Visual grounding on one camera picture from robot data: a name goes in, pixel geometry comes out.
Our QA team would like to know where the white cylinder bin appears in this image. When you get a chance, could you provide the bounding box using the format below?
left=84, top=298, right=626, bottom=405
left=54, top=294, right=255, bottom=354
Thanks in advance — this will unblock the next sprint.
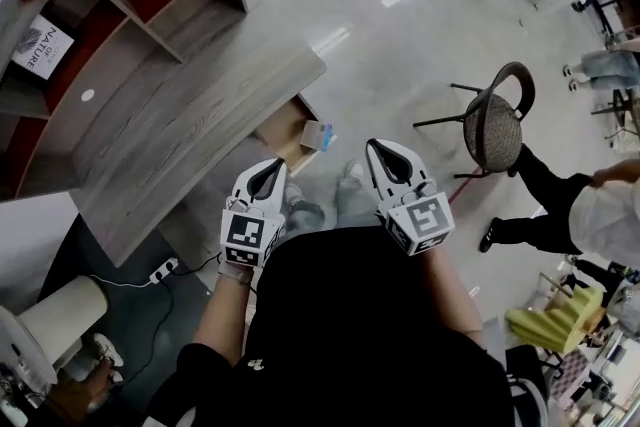
left=16, top=273, right=111, bottom=372

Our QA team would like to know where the black woven seat chair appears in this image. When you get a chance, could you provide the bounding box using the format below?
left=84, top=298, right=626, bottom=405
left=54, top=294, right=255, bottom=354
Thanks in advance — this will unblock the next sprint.
left=411, top=60, right=538, bottom=180

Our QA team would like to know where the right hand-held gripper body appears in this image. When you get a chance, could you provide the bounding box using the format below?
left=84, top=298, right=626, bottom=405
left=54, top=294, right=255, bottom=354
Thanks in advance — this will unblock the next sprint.
left=375, top=179, right=456, bottom=258

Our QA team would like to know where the grey wooden desk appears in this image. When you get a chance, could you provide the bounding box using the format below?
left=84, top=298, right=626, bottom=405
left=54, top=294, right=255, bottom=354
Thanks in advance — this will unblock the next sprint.
left=73, top=43, right=329, bottom=269

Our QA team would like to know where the wooden desk drawer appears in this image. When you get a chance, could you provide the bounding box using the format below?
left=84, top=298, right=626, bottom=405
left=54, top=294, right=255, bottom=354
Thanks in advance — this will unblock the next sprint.
left=251, top=93, right=335, bottom=179

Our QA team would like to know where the white cable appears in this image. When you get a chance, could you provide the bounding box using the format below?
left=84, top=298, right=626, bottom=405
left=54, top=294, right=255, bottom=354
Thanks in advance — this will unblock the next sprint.
left=88, top=273, right=154, bottom=290

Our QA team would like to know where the white appliance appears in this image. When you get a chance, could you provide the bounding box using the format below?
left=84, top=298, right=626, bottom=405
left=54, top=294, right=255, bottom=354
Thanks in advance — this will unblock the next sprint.
left=0, top=303, right=59, bottom=387

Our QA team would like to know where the small blue white item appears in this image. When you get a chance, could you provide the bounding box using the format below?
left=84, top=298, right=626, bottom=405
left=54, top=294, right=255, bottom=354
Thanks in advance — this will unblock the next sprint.
left=298, top=119, right=340, bottom=153

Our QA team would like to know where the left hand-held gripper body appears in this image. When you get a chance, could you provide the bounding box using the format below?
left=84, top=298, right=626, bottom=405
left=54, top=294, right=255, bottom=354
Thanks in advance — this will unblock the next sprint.
left=221, top=196, right=286, bottom=269

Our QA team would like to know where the yellow green chair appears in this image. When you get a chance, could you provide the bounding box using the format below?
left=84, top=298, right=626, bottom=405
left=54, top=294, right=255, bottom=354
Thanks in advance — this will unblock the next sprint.
left=503, top=286, right=607, bottom=357

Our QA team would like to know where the person's left forearm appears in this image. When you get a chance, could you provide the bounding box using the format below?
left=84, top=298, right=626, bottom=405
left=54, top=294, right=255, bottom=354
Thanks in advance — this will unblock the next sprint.
left=191, top=258, right=262, bottom=369

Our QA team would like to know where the person's black shirt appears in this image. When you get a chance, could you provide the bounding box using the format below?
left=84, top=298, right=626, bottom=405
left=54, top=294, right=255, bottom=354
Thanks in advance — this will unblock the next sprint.
left=144, top=223, right=517, bottom=427

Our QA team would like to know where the black cable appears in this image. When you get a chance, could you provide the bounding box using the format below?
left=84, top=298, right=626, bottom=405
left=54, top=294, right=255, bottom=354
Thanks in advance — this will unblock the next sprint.
left=113, top=252, right=224, bottom=382

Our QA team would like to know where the white power strip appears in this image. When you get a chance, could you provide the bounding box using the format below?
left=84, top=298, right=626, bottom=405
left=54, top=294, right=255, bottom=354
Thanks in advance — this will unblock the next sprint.
left=149, top=256, right=181, bottom=287

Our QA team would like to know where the person's leg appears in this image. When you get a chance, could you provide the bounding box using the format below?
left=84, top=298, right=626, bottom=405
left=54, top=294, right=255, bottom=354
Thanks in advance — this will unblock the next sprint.
left=333, top=159, right=382, bottom=230
left=283, top=183, right=327, bottom=232

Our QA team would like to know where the person's right forearm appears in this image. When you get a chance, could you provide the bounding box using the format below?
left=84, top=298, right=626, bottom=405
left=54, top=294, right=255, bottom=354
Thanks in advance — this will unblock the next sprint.
left=428, top=245, right=485, bottom=347

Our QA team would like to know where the person's left leg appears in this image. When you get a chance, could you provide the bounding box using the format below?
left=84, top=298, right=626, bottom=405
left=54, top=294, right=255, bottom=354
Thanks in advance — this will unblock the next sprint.
left=283, top=183, right=327, bottom=232

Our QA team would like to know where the person's right leg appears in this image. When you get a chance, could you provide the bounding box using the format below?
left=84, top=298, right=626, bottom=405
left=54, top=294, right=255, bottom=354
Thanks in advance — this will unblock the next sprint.
left=333, top=159, right=382, bottom=230

